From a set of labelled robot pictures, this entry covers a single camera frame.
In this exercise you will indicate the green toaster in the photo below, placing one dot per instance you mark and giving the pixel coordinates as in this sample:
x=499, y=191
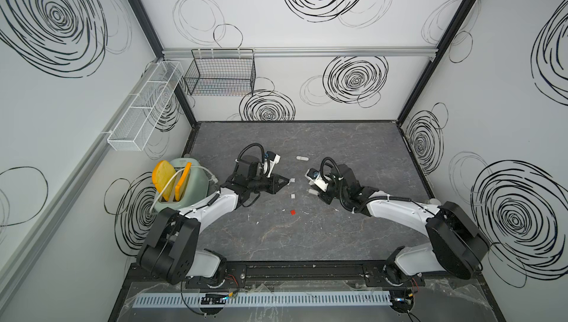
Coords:
x=200, y=181

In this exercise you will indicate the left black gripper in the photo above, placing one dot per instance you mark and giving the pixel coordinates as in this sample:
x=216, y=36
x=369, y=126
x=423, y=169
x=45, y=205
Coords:
x=274, y=186

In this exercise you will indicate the white wire shelf basket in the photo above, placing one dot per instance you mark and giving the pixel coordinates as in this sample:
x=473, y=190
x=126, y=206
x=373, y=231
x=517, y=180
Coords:
x=150, y=99

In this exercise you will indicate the round yellow toast slice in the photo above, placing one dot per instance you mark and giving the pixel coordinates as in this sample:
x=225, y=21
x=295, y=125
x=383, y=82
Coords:
x=163, y=178

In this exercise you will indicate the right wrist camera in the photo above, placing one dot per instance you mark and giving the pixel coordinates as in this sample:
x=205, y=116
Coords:
x=316, y=179

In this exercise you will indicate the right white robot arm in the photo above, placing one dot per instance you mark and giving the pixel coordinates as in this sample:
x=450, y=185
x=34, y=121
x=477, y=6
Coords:
x=455, y=244

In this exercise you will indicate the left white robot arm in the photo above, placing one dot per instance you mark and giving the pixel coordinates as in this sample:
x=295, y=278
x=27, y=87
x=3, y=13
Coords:
x=170, y=251

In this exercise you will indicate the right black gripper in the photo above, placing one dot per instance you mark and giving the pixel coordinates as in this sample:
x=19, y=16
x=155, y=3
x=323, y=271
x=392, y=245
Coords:
x=324, y=197

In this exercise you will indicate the grey slotted cable duct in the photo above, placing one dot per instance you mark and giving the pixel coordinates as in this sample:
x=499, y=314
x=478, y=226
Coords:
x=264, y=299

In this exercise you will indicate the orange toast slice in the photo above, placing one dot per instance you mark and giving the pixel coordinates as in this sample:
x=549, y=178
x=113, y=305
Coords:
x=182, y=183

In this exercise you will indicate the black wire basket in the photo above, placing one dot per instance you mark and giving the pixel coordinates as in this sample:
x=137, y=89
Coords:
x=221, y=73

